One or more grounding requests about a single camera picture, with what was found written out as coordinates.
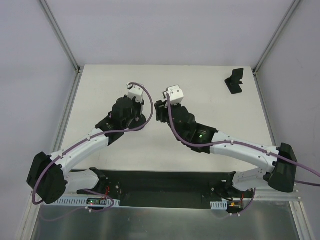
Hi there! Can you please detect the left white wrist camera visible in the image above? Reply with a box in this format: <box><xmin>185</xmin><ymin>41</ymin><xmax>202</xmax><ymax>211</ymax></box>
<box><xmin>127</xmin><ymin>83</ymin><xmax>144</xmax><ymax>103</ymax></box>

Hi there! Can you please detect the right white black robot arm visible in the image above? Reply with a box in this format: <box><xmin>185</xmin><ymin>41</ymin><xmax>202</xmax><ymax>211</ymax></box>
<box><xmin>154</xmin><ymin>100</ymin><xmax>297</xmax><ymax>198</ymax></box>

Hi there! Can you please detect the white slotted cable duct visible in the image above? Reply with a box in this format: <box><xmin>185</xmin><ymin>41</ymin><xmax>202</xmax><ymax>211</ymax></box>
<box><xmin>210</xmin><ymin>200</ymin><xmax>228</xmax><ymax>211</ymax></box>
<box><xmin>52</xmin><ymin>196</ymin><xmax>120</xmax><ymax>208</ymax></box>

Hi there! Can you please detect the black angled phone stand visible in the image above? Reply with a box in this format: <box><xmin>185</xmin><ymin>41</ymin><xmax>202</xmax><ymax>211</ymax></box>
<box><xmin>224</xmin><ymin>68</ymin><xmax>244</xmax><ymax>95</ymax></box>

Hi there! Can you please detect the right aluminium frame post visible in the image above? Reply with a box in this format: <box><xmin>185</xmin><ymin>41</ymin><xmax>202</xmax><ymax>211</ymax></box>
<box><xmin>252</xmin><ymin>0</ymin><xmax>303</xmax><ymax>76</ymax></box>

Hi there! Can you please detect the left aluminium frame post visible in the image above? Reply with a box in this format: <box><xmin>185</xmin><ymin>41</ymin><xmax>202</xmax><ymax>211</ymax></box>
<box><xmin>37</xmin><ymin>0</ymin><xmax>81</xmax><ymax>74</ymax></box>

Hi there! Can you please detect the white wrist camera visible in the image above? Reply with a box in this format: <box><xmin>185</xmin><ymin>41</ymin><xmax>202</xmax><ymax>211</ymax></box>
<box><xmin>127</xmin><ymin>83</ymin><xmax>144</xmax><ymax>103</ymax></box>
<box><xmin>162</xmin><ymin>85</ymin><xmax>184</xmax><ymax>105</ymax></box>

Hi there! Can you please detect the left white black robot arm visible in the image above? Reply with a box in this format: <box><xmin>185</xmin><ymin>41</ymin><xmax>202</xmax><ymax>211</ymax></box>
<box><xmin>26</xmin><ymin>94</ymin><xmax>147</xmax><ymax>205</ymax></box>

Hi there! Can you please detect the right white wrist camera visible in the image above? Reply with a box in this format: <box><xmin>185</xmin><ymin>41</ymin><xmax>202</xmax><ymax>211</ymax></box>
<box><xmin>162</xmin><ymin>85</ymin><xmax>184</xmax><ymax>105</ymax></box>

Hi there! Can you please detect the black round-base phone stand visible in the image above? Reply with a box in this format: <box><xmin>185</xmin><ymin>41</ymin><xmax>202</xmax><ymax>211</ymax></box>
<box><xmin>128</xmin><ymin>114</ymin><xmax>147</xmax><ymax>131</ymax></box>

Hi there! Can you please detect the aluminium frame post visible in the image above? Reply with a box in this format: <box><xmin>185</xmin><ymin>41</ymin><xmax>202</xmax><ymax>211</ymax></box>
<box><xmin>37</xmin><ymin>0</ymin><xmax>81</xmax><ymax>74</ymax></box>
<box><xmin>252</xmin><ymin>0</ymin><xmax>303</xmax><ymax>76</ymax></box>

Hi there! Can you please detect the white slotted cable duct right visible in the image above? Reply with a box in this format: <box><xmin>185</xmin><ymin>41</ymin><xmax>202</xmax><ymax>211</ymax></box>
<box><xmin>210</xmin><ymin>200</ymin><xmax>228</xmax><ymax>211</ymax></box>

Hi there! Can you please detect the white slotted cable duct left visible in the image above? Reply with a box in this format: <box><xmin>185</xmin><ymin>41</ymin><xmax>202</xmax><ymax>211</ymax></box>
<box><xmin>52</xmin><ymin>196</ymin><xmax>120</xmax><ymax>208</ymax></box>

